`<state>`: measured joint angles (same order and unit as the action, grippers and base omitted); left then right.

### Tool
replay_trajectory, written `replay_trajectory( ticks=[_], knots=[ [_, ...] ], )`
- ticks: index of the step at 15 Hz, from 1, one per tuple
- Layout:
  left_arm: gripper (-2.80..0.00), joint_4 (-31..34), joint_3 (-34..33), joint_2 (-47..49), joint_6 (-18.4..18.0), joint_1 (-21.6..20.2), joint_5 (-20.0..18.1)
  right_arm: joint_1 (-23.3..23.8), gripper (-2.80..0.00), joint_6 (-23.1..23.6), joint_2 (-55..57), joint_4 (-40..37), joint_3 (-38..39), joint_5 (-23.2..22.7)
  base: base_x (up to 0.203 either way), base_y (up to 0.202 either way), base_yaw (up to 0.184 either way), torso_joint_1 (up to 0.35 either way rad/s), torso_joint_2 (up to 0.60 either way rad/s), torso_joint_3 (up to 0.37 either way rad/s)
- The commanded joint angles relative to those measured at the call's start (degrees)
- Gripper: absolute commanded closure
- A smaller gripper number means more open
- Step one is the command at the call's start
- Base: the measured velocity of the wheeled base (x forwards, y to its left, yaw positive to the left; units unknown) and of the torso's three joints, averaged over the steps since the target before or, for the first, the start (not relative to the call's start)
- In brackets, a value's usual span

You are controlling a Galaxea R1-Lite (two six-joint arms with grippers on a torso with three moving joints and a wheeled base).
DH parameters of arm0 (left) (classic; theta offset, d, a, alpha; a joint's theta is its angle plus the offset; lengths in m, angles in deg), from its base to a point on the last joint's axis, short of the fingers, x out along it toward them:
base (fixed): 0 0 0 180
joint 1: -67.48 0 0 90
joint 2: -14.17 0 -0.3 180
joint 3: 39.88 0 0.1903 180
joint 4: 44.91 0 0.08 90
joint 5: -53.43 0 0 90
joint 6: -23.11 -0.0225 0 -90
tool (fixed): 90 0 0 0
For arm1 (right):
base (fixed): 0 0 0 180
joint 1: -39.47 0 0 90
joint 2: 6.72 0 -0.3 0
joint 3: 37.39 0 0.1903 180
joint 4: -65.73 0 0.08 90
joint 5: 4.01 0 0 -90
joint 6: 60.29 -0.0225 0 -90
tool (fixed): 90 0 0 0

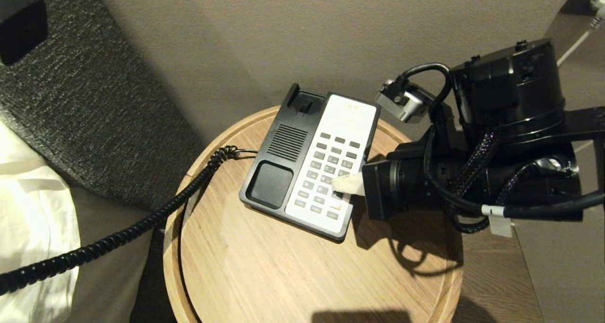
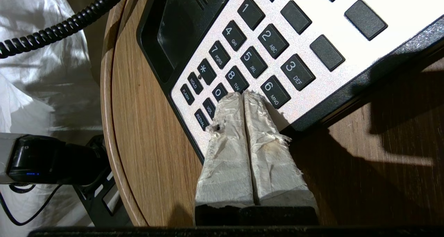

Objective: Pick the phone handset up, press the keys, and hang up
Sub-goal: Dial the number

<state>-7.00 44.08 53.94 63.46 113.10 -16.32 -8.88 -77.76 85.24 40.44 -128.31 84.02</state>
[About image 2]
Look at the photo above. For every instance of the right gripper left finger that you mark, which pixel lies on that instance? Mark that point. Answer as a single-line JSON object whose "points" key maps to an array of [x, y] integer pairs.
{"points": [[227, 167]]}

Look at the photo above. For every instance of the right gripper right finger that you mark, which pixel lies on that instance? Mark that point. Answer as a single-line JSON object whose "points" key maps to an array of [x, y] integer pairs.
{"points": [[274, 171]]}

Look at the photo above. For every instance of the black and silver desk phone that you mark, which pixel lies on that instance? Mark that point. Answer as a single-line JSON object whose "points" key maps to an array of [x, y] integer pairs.
{"points": [[399, 8]]}

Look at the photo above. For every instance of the white plastic sheet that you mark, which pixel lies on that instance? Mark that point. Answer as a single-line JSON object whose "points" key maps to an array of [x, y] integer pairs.
{"points": [[38, 91]]}

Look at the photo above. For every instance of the black metal bracket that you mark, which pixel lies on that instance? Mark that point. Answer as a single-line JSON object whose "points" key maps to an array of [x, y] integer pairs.
{"points": [[99, 199]]}

